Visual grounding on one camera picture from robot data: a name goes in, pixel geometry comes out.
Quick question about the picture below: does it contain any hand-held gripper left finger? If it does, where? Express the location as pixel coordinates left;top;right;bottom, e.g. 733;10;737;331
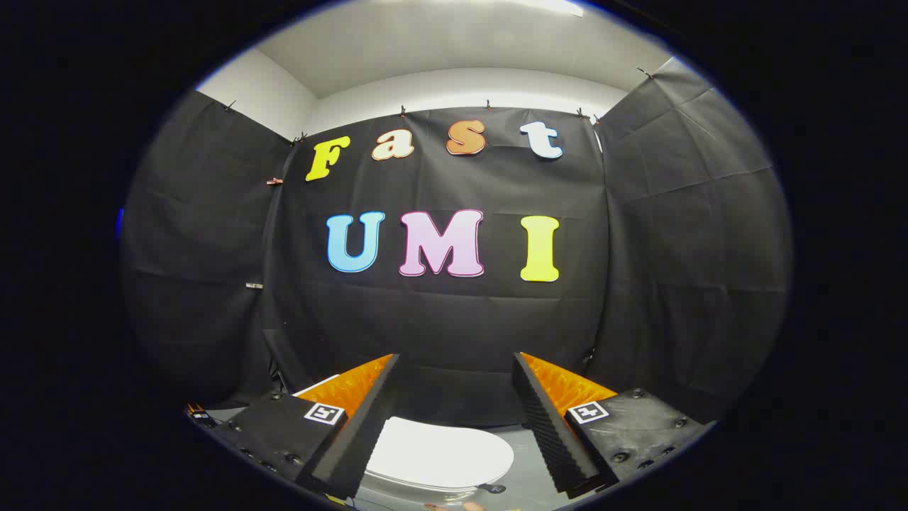
210;353;401;501

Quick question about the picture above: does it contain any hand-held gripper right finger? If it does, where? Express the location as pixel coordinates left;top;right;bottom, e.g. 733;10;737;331
512;352;716;498

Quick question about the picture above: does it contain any black backdrop cloth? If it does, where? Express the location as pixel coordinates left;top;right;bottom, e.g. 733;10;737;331
119;57;794;428

